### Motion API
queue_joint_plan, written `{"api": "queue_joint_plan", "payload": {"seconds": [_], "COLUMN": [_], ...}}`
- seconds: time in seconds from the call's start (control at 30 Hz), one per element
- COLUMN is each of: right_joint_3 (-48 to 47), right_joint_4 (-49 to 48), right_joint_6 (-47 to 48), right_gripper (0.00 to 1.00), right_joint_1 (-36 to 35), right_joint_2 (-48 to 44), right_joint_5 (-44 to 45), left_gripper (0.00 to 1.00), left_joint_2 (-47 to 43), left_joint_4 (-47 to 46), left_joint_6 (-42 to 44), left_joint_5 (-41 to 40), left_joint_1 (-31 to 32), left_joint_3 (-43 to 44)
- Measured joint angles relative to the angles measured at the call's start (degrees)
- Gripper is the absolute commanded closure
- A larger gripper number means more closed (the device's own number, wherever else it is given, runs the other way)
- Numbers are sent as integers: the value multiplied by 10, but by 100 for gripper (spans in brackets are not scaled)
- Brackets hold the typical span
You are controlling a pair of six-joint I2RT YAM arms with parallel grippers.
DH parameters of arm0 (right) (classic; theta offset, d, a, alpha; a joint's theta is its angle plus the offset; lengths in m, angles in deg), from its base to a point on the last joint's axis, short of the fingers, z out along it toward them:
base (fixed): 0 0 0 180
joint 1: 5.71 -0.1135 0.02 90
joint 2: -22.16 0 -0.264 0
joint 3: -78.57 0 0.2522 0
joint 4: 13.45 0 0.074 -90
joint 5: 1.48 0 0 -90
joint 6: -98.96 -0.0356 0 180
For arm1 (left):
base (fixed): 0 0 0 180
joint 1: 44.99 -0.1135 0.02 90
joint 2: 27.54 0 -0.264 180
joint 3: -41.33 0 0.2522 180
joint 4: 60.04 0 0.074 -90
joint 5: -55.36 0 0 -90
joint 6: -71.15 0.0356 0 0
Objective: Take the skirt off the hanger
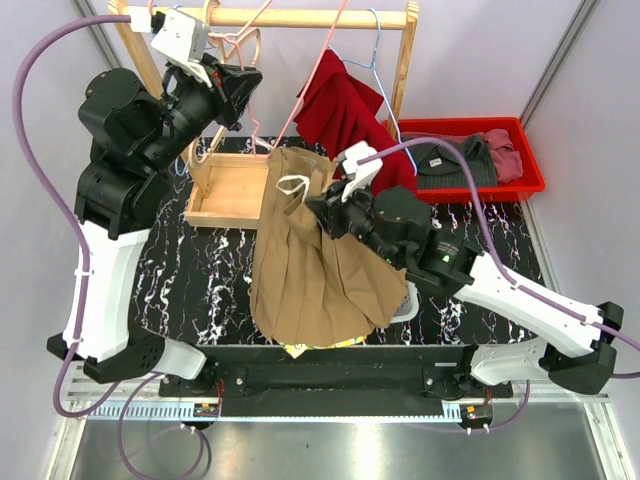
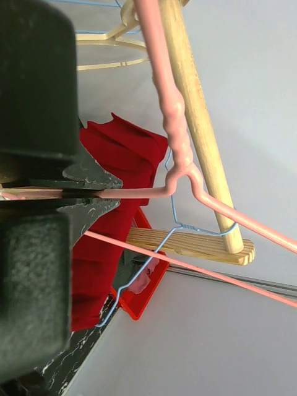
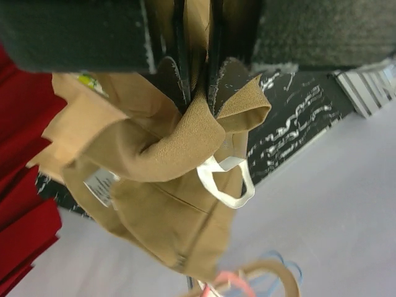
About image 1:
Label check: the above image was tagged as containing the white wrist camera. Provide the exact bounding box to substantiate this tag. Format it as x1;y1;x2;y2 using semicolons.
335;140;383;203
151;8;212;87

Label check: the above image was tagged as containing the pink wire hanger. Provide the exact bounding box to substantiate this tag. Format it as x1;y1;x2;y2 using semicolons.
205;1;347;152

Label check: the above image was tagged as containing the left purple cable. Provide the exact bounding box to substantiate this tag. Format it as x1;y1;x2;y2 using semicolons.
12;13;209;479

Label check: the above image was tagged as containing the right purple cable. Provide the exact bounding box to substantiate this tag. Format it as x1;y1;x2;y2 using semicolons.
357;137;640;434

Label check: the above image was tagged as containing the wooden clothes rack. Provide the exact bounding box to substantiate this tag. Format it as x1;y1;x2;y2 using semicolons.
108;0;420;231

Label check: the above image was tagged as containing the white plastic mesh basket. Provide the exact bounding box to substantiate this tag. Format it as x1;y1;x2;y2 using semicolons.
391;282;420;323

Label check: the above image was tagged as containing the aluminium frame rail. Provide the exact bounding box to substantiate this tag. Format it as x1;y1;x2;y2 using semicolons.
67;363;612;423

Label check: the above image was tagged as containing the khaki skirt white lining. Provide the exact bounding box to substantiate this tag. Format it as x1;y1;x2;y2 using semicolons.
250;147;408;348

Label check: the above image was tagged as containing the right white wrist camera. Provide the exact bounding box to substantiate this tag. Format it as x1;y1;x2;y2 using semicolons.
335;140;383;203

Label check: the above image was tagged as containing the purple cable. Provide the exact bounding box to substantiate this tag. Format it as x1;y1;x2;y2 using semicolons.
357;137;640;434
12;13;209;479

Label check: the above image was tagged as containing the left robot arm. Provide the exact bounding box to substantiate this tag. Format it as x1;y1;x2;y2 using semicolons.
46;54;262;396

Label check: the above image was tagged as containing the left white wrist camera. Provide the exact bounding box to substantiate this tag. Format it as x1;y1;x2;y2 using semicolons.
151;8;212;87

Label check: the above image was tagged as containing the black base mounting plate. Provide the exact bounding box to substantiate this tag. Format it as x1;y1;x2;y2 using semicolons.
164;346;493;400

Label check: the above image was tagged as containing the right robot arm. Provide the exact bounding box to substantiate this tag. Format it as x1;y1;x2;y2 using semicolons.
305;182;624;397

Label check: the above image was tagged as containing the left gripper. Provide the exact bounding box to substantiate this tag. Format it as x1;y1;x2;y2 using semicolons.
139;50;261;173

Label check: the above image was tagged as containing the dark grey striped shirt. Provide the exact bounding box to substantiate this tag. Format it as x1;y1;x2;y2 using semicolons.
399;133;499;190

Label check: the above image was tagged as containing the lemon print skirt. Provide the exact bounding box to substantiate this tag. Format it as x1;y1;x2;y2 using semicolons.
282;336;366;359

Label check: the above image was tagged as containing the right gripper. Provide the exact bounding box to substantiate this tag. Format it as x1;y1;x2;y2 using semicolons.
306;174;404;267

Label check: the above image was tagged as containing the pink garment in bin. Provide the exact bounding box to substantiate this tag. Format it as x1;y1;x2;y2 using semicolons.
480;129;524;183

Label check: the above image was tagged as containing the blue wire hanger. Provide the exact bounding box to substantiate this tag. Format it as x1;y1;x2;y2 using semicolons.
327;7;419;176

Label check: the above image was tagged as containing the plain red skirt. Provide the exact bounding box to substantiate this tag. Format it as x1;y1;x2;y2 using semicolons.
292;48;419;194

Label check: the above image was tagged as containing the red plastic bin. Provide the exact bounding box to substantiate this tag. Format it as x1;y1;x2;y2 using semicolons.
398;117;546;202

